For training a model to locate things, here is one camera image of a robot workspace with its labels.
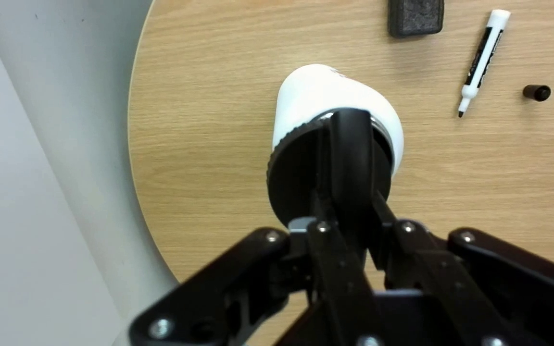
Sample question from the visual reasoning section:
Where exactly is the white dry erase marker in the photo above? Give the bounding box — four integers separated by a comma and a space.
456, 7, 514, 118

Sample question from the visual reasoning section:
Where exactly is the white water bottle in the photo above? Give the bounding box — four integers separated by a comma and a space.
270, 61, 408, 187

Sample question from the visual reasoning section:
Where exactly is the black bottle lid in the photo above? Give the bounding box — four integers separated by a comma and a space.
266, 107, 397, 230

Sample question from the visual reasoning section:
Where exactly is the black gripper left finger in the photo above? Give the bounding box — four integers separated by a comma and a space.
129, 107, 356, 346

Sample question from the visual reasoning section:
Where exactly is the black whiteboard eraser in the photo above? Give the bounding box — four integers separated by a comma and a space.
387, 0, 447, 37

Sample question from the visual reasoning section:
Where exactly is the black marker cap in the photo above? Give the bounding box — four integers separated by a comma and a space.
522, 82, 554, 103

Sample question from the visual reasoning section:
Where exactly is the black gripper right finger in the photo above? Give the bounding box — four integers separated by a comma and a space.
351, 107, 554, 346

